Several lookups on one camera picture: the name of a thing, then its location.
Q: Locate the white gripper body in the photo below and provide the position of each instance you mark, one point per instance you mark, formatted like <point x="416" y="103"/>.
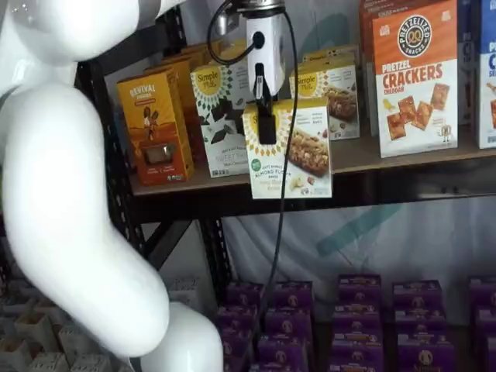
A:
<point x="271" y="46"/>

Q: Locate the orange snack box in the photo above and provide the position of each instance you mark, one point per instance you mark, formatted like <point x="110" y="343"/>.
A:
<point x="155" y="116"/>
<point x="193" y="54"/>
<point x="182" y="77"/>

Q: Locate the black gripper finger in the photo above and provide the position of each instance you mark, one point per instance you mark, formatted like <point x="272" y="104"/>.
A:
<point x="267" y="128"/>

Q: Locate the white backdrop sheet teal logo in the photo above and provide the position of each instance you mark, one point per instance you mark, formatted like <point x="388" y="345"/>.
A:
<point x="348" y="248"/>

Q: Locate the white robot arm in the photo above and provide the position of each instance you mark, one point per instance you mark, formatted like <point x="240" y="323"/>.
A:
<point x="58" y="174"/>

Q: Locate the black metal shelf frame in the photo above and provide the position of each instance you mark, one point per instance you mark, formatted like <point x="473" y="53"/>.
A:
<point x="387" y="186"/>

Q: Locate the wooden shelf board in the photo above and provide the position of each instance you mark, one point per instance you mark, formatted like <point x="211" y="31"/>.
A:
<point x="356" y="155"/>

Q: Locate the white patterned carton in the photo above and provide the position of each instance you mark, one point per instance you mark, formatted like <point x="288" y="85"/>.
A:
<point x="50" y="363"/>
<point x="91" y="364"/>
<point x="13" y="356"/>
<point x="35" y="329"/>
<point x="77" y="343"/>

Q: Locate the purple snack box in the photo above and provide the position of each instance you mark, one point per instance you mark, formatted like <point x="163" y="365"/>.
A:
<point x="356" y="348"/>
<point x="491" y="354"/>
<point x="246" y="296"/>
<point x="283" y="354"/>
<point x="486" y="321"/>
<point x="236" y="321"/>
<point x="426" y="354"/>
<point x="358" y="319"/>
<point x="356" y="368"/>
<point x="294" y="296"/>
<point x="416" y="296"/>
<point x="236" y="366"/>
<point x="236" y="346"/>
<point x="420" y="323"/>
<point x="290" y="323"/>
<point x="484" y="292"/>
<point x="360" y="290"/>

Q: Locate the yellow white almond bar box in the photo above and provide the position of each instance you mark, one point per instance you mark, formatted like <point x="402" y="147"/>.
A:
<point x="306" y="155"/>
<point x="329" y="57"/>
<point x="341" y="104"/>

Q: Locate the orange white pretzel crackers box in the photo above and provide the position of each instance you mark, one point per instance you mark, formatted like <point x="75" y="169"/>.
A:
<point x="414" y="89"/>

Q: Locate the blue white cracker box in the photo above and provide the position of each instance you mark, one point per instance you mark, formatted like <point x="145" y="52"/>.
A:
<point x="468" y="77"/>
<point x="487" y="77"/>

